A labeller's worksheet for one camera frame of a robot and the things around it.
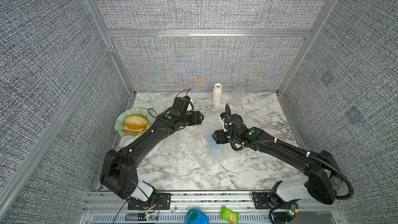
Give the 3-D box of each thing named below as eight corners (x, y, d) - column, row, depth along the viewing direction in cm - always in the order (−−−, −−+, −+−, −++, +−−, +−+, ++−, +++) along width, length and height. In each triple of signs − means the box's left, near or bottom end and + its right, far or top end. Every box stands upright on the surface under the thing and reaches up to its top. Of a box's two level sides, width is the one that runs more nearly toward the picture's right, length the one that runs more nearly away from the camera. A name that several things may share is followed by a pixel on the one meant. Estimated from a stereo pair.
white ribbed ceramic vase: (212, 108, 113) (214, 90, 99) (212, 100, 118) (214, 82, 104) (220, 108, 113) (223, 90, 99) (219, 100, 118) (222, 82, 104)
